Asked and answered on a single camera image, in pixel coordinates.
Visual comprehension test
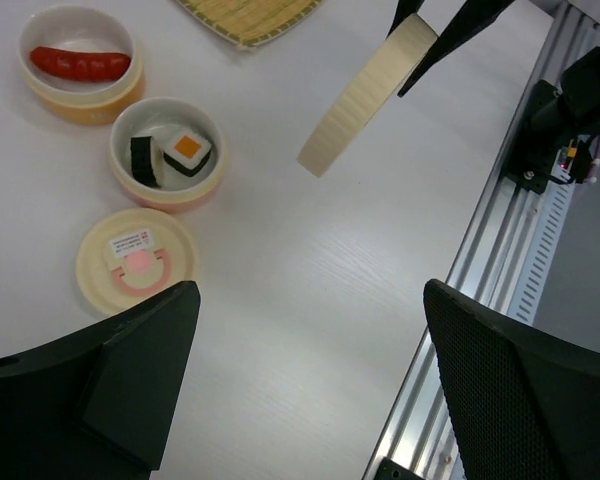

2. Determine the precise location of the sushi roll orange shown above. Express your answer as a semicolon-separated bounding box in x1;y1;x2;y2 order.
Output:
163;128;213;177

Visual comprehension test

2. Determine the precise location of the pink lunch box bowl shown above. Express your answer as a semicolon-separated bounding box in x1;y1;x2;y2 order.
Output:
109;97;228;213

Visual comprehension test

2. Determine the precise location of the cream plain lid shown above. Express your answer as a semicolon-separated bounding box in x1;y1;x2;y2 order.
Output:
297;13;437;177

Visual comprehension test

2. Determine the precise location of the sushi roll green centre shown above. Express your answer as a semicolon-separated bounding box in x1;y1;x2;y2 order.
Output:
130;136;165;189

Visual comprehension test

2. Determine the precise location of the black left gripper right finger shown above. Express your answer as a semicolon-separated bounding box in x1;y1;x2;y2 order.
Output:
423;279;600;479

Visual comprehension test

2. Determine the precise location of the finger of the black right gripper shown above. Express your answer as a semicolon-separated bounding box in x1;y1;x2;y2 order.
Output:
388;0;424;34
397;0;513;98

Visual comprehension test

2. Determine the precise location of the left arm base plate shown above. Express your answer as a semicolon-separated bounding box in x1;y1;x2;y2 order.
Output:
374;458;423;480

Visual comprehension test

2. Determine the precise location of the slotted cable duct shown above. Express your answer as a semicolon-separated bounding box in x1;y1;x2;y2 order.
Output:
507;182;577;325

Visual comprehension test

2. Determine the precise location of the cream lid with pink ring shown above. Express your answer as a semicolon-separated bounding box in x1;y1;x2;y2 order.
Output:
75;208;199;315

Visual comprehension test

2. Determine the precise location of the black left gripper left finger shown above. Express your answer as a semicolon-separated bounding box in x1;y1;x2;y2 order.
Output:
0;281;200;479

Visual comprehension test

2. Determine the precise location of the aluminium mounting rail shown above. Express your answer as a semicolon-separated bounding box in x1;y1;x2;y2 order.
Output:
364;1;600;479

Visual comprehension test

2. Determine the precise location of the orange lunch box bowl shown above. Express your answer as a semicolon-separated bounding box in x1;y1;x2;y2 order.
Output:
18;5;145;125

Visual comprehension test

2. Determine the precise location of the red sausage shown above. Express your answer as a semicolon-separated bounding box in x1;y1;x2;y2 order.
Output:
29;46;132;83

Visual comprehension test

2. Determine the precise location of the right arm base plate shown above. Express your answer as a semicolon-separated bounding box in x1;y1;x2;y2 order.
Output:
501;80;576;195

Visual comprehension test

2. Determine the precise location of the bamboo sushi mat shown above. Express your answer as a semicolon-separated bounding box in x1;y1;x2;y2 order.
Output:
177;0;322;50

